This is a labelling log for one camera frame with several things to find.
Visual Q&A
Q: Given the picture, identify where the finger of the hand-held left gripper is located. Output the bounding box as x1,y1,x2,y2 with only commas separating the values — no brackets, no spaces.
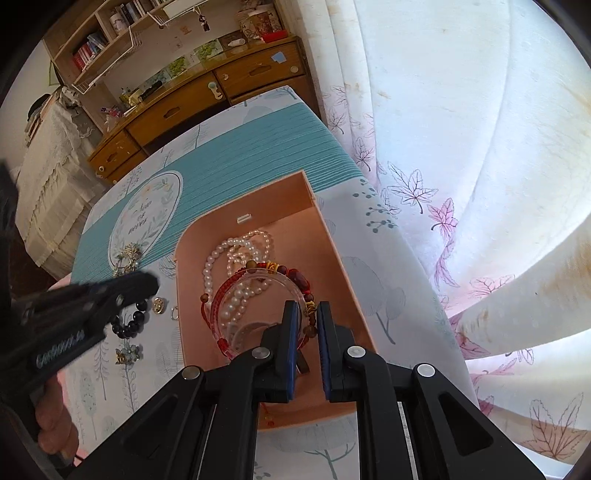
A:
74,270,160,302
107,295,154,321

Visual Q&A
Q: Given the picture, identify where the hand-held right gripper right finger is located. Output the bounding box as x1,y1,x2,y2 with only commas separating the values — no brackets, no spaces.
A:
316,300,548,480

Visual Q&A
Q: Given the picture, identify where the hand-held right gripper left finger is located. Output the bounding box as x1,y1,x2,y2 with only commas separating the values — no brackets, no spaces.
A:
67,300,308,480

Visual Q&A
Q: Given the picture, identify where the black bead bracelet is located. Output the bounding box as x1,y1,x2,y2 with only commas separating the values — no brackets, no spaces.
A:
111,298,151,340

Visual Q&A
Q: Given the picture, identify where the gold leaf hair comb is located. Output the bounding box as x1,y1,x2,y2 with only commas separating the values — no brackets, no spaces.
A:
113,242,141,278

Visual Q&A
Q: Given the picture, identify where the pale flower earring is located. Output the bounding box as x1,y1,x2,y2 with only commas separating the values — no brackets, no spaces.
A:
115,344,141,367

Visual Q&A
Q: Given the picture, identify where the clear bangle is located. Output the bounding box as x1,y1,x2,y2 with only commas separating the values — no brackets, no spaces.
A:
217,277,315,356

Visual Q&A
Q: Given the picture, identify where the red brown bead bracelet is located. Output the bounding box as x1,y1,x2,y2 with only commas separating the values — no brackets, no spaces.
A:
201,260,319,344

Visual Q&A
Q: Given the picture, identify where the pink jewelry box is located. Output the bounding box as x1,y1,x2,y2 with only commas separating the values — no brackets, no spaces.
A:
174,170,376,432

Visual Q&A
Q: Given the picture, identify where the person's left hand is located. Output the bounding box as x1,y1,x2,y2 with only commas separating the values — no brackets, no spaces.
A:
34,376,80,463

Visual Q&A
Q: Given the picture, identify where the white lace cover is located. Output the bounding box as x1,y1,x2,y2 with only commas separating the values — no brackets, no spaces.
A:
14,95,112,280

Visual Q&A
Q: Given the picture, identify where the wooden desk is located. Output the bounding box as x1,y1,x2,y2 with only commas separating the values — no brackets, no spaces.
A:
88,34,315,185

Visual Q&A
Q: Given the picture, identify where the teal leaf print tablecloth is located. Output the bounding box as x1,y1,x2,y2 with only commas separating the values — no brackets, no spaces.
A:
60,85,478,480

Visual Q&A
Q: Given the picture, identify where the row of red books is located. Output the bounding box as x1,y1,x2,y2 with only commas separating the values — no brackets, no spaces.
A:
72,33,109,71

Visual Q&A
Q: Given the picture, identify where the wooden bookshelf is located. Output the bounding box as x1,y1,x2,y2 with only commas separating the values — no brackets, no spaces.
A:
43,0,222,93

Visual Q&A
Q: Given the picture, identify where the row of upright books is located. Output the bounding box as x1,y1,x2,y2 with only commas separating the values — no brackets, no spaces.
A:
113,0,171,26

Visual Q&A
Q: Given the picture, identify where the white leaf print curtain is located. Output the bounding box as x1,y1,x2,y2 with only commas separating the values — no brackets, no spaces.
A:
295,0,591,476

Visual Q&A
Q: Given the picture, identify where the patterned storage box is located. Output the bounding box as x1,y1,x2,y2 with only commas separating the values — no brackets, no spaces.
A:
236,6,282,41

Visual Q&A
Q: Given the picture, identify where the white pearl necklace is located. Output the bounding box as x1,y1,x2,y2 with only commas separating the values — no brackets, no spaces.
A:
202,229,274,337

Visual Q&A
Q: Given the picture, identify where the red seed bead bracelet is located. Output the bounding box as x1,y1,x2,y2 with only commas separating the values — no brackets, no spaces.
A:
210,268,259,358

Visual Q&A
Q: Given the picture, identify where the white wire rack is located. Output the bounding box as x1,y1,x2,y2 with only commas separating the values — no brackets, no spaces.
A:
71,7,206,96

